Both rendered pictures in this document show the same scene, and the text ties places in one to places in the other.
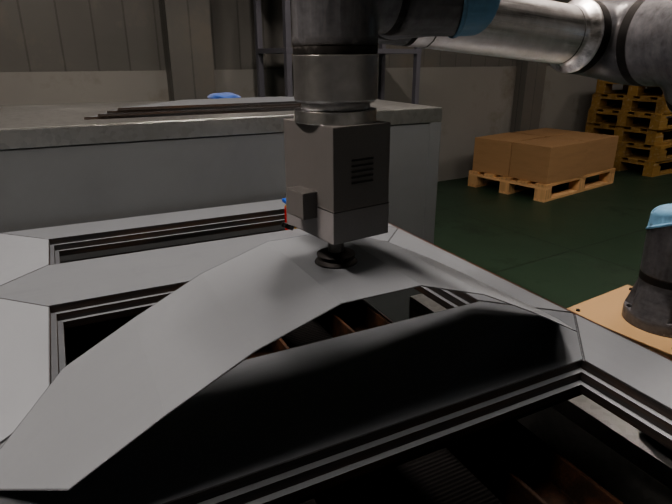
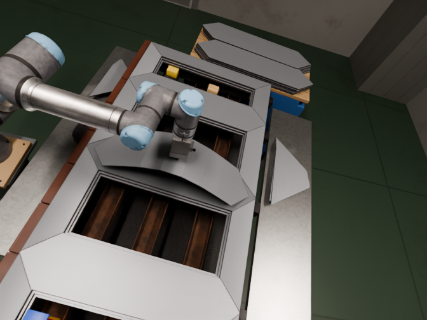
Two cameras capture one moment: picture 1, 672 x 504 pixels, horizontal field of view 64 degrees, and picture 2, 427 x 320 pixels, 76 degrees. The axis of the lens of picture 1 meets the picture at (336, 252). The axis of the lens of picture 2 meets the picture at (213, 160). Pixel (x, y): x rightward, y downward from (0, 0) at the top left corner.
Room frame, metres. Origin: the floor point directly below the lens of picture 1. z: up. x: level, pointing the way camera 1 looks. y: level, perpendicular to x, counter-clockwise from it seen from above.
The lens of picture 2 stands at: (0.99, 0.31, 1.85)
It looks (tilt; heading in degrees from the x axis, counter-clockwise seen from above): 55 degrees down; 199
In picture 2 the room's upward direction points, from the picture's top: 25 degrees clockwise
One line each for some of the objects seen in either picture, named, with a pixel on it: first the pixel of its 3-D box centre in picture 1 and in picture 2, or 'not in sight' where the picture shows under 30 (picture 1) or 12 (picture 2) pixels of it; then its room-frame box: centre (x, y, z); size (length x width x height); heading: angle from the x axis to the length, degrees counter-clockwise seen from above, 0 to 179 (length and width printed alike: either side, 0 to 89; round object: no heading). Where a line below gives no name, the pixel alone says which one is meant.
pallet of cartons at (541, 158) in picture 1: (544, 160); not in sight; (5.21, -2.04, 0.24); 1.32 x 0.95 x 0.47; 122
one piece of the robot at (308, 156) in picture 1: (324, 170); (184, 141); (0.50, 0.01, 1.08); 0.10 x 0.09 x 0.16; 125
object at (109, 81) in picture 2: not in sight; (117, 79); (0.23, -0.68, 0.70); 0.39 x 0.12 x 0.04; 27
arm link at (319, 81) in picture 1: (333, 82); (185, 126); (0.50, 0.00, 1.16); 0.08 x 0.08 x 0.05
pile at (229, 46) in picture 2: not in sight; (255, 58); (-0.52, -0.24, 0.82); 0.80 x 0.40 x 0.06; 117
